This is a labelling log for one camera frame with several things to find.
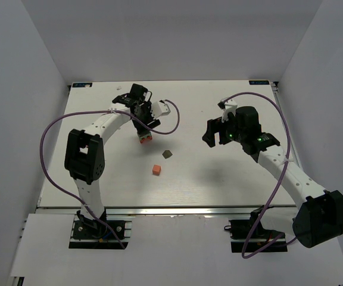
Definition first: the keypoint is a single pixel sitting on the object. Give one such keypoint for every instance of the green rectangular wood block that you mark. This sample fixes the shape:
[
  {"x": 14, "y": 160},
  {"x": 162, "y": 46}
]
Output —
[{"x": 143, "y": 137}]

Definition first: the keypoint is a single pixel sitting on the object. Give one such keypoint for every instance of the brown wood block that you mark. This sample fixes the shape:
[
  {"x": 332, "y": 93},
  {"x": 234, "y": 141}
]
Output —
[{"x": 145, "y": 133}]

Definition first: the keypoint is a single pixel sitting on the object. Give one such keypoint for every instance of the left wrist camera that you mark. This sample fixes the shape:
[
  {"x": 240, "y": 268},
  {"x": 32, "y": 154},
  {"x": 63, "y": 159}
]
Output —
[{"x": 159, "y": 108}]

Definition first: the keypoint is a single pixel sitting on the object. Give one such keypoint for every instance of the salmon cube wood block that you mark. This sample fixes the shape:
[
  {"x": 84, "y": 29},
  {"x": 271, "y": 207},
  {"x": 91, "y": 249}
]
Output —
[{"x": 156, "y": 170}]

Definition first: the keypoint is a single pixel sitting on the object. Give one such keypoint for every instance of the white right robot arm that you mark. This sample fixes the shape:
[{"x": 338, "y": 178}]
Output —
[{"x": 318, "y": 216}]

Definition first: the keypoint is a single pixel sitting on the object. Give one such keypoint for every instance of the blue label corner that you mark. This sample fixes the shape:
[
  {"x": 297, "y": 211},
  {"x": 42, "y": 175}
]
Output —
[
  {"x": 259, "y": 82},
  {"x": 82, "y": 85}
]

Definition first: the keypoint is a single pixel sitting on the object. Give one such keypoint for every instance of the aluminium table edge rail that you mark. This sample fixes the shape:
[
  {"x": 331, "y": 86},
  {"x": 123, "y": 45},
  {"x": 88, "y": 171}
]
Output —
[{"x": 132, "y": 211}]

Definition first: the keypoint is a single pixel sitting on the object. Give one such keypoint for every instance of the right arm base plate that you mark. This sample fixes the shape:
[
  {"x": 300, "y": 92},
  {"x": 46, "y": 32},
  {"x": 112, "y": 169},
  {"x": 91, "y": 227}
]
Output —
[{"x": 238, "y": 231}]

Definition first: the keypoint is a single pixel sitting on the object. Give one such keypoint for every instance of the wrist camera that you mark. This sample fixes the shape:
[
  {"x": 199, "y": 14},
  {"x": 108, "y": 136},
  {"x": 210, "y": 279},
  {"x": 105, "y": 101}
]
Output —
[
  {"x": 159, "y": 108},
  {"x": 227, "y": 106}
]

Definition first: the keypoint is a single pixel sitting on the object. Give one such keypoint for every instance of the blue label left corner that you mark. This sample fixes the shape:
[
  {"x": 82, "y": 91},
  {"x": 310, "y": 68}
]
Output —
[{"x": 82, "y": 85}]

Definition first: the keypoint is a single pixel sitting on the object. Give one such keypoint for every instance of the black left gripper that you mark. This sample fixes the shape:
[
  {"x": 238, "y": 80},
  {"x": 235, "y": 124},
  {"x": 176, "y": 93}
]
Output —
[{"x": 143, "y": 127}]

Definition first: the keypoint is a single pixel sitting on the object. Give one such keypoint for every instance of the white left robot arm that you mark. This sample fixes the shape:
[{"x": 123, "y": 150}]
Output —
[{"x": 85, "y": 159}]

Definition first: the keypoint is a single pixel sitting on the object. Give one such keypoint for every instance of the olive roof wood block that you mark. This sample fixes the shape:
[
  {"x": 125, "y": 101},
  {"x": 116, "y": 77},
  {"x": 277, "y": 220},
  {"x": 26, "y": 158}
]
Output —
[{"x": 167, "y": 154}]

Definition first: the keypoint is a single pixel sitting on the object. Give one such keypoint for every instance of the blue label right corner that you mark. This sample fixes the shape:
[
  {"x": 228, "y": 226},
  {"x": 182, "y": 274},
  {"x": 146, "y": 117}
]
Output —
[{"x": 259, "y": 82}]

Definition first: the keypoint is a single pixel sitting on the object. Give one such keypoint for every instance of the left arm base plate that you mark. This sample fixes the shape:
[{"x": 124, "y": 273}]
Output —
[{"x": 82, "y": 237}]

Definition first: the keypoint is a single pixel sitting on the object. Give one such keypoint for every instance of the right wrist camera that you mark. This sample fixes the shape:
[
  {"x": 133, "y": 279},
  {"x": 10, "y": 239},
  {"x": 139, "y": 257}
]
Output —
[{"x": 227, "y": 106}]

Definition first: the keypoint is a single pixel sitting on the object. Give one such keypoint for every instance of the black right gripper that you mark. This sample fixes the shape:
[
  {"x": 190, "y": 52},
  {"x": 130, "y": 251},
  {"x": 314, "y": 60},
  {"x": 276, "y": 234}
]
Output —
[{"x": 217, "y": 131}]

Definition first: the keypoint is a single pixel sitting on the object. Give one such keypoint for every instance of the right side aluminium rail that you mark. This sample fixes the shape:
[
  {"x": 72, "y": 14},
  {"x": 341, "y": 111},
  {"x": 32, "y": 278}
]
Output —
[{"x": 277, "y": 96}]

